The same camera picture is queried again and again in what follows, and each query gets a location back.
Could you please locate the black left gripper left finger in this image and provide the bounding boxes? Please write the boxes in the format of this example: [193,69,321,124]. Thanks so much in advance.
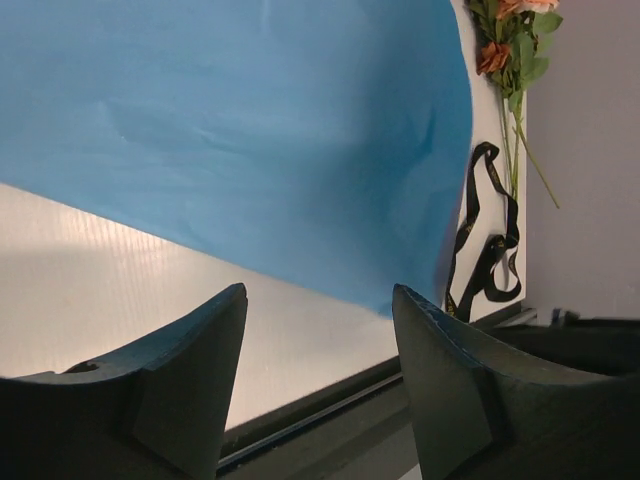
[1,283,248,479]

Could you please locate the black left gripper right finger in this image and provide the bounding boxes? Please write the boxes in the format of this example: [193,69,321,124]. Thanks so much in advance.
[392,285,639,479]

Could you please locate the black ribbon gold lettering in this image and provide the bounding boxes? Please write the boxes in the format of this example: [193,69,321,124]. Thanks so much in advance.
[444,141,521,319]

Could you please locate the blue wrapping paper sheet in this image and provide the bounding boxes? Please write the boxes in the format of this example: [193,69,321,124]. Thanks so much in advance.
[1,1,472,315]

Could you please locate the fake flower stem orange blooms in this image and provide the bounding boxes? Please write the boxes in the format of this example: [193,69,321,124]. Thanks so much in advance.
[465,0,524,198]

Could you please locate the fake flower stem pink roses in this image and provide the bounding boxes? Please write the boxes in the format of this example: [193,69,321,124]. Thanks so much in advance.
[495,1,563,206]

